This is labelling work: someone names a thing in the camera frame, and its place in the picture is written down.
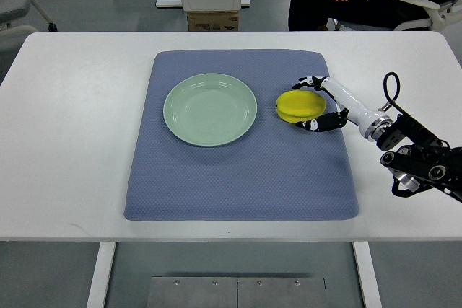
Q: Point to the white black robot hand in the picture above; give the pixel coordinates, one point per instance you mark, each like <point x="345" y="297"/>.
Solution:
<point x="371" y="123"/>

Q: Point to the yellow starfruit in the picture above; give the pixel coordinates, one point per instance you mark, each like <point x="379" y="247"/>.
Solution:
<point x="300" y="105"/>

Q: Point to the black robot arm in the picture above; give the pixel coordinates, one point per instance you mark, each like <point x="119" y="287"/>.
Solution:
<point x="417" y="158"/>

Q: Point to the light green plate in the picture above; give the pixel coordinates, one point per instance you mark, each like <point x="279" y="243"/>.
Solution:
<point x="210" y="109"/>

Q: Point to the grey metal floor plate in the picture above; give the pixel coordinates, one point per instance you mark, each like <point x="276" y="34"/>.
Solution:
<point x="237" y="292"/>

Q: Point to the white office chair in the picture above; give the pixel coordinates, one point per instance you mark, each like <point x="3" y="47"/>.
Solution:
<point x="439" y="16"/>

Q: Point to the cardboard box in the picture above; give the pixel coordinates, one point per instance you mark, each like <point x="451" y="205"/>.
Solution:
<point x="213" y="21"/>

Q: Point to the grey chair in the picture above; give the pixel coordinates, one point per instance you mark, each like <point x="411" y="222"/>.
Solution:
<point x="13" y="10"/>

